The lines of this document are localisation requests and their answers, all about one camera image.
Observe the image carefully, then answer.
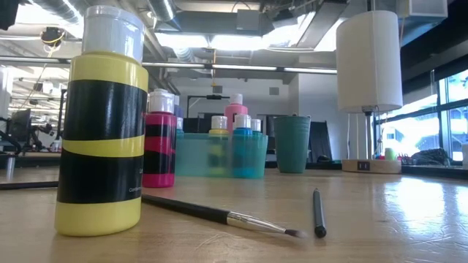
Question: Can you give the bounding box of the white ceiling unit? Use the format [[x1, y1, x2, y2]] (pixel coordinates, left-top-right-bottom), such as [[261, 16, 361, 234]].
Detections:
[[396, 0, 449, 19]]

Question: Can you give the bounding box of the black camera rig frame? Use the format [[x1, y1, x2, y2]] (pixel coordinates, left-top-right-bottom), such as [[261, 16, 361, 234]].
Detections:
[[186, 94, 235, 120]]

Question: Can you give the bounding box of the dark green cup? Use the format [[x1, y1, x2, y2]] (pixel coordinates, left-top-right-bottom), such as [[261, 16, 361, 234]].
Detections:
[[273, 115, 312, 174]]

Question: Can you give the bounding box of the large purple paint bottle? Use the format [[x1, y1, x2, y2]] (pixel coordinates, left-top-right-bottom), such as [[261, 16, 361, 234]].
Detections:
[[173, 94, 185, 118]]

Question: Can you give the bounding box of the black aluminium table frame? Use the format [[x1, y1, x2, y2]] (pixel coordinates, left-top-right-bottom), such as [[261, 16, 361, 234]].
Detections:
[[400, 164, 468, 180]]

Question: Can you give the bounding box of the silver ceiling duct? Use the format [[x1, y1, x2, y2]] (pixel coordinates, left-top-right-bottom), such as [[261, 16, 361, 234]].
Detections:
[[148, 0, 176, 22]]

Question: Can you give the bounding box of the black chair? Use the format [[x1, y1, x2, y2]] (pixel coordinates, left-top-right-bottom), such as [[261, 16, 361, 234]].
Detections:
[[309, 121, 332, 164]]

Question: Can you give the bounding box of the black ceiling device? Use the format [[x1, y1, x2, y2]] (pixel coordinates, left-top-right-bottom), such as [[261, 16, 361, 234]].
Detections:
[[40, 26, 66, 47]]

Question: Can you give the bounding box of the teal translucent plastic tray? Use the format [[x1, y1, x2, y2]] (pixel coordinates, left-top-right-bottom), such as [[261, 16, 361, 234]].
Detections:
[[174, 132, 269, 179]]

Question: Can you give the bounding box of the black cable bundle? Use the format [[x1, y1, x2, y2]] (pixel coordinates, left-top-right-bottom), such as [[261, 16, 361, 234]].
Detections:
[[411, 148, 453, 166]]

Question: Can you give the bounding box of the small golden yellow paint bottle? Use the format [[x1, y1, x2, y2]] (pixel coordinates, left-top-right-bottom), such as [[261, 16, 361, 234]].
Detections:
[[208, 115, 230, 178]]

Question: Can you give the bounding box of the black monitor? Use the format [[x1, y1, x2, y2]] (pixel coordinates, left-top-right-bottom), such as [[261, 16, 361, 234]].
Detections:
[[183, 112, 212, 134]]

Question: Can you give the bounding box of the white shade wooden lamp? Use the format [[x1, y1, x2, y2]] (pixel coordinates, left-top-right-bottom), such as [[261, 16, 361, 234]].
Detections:
[[335, 9, 404, 175]]

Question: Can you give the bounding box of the large pink paint bottle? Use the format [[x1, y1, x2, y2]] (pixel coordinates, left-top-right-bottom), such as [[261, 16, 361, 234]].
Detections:
[[223, 94, 249, 134]]

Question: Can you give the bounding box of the black-handled paint brush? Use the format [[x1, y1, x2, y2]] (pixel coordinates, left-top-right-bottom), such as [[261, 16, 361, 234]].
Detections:
[[312, 188, 328, 239], [140, 193, 307, 239], [0, 180, 59, 191]]

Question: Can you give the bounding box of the window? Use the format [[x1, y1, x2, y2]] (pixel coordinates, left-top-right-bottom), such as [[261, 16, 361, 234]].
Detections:
[[372, 69, 468, 164]]

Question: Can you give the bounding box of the small magenta paint bottle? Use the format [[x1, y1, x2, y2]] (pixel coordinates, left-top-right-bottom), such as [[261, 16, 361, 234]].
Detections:
[[141, 90, 178, 188]]

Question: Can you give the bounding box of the ceiling light bar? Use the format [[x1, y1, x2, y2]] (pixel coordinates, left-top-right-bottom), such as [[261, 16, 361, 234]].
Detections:
[[141, 61, 338, 74]]

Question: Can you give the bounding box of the small lemon yellow paint bottle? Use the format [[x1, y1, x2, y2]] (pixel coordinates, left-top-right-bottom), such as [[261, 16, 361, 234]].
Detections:
[[54, 5, 149, 237]]

